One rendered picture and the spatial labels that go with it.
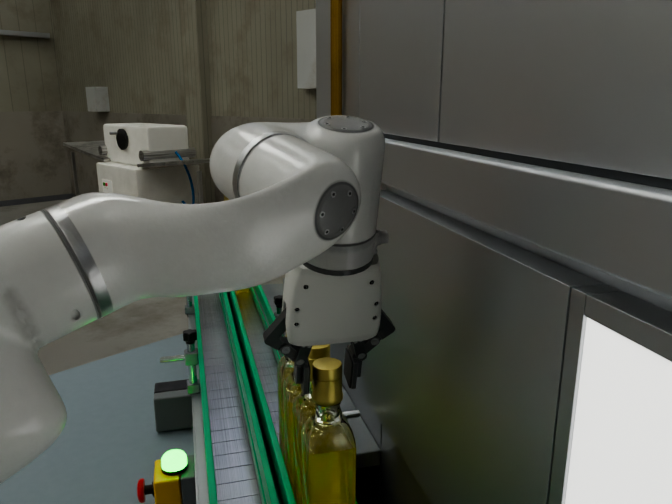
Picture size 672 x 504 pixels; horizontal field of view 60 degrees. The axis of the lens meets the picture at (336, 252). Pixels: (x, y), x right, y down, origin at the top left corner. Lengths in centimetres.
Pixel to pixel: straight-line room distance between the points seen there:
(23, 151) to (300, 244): 909
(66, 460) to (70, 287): 96
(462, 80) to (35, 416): 50
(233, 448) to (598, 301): 75
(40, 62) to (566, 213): 930
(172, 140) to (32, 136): 443
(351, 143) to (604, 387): 27
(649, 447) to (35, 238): 40
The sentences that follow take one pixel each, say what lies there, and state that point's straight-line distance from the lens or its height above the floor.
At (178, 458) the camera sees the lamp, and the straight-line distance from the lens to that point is 109.
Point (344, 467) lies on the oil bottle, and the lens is 70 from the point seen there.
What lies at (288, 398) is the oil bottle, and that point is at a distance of 78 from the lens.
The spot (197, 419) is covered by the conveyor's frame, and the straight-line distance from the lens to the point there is 114.
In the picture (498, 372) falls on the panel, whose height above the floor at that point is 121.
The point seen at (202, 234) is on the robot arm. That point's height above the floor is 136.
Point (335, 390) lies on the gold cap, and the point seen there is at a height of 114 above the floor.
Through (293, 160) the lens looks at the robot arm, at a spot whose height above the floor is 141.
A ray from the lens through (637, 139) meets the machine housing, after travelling 44.
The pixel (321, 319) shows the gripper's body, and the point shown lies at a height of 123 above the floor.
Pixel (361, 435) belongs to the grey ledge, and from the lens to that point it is 106.
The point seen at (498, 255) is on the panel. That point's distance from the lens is 52.
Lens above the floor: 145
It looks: 15 degrees down
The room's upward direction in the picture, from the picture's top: straight up
